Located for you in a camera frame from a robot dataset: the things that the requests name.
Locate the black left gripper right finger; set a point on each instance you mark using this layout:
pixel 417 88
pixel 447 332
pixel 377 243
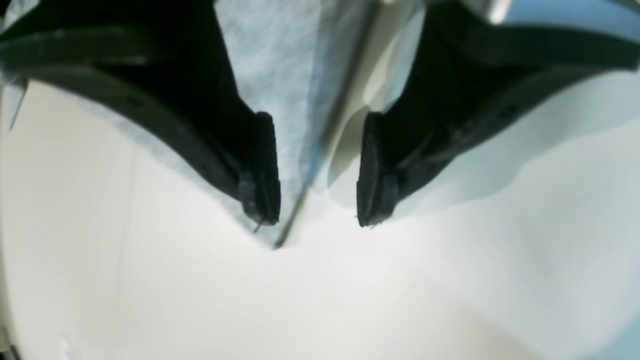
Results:
pixel 479 66

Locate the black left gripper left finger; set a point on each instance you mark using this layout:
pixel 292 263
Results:
pixel 162 64

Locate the grey T-shirt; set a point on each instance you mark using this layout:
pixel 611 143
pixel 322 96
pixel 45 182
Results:
pixel 292 59

